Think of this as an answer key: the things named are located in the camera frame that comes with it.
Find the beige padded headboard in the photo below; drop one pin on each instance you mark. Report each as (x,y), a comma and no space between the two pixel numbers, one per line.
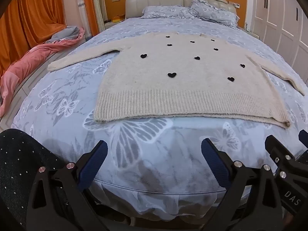
(154,2)

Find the white pleated curtain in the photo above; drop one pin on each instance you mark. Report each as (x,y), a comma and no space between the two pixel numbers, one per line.
(99,7)

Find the ruffled blue butterfly print pillow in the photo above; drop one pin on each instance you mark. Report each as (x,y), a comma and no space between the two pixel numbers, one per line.
(211,10)

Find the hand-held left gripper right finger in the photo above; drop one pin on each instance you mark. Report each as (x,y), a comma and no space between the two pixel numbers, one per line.
(214,163)

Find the white nightstand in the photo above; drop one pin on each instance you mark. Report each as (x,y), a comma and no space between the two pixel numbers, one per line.
(113,26)

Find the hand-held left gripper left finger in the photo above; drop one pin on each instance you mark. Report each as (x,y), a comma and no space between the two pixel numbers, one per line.
(94,163)

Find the blue butterfly print bed cover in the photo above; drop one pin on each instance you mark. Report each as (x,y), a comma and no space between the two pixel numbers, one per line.
(72,91)

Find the yellow box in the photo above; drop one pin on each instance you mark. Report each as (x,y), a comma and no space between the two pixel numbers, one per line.
(118,19)

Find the beige sweater with black hearts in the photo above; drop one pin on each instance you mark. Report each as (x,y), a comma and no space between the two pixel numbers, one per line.
(156,84)

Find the person's left leg dotted trousers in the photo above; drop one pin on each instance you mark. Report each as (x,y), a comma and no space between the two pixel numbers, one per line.
(19,168)

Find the white panelled wardrobe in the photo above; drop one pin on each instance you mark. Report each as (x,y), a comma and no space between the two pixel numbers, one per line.
(281,16)

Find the pink blanket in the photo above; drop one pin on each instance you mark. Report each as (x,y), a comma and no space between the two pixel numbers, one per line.
(26,62)

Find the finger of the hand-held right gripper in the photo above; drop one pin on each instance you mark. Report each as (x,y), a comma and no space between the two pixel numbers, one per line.
(276,146)
(304,138)

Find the wide orange curtain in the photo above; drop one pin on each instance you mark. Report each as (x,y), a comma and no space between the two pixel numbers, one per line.
(31,12)

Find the flat blue butterfly print pillow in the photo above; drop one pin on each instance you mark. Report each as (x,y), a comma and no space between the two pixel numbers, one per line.
(166,12)

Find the grey cloth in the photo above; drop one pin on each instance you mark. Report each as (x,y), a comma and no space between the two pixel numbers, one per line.
(65,32)

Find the narrow orange curtain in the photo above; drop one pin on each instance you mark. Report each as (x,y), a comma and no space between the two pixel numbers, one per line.
(87,2)

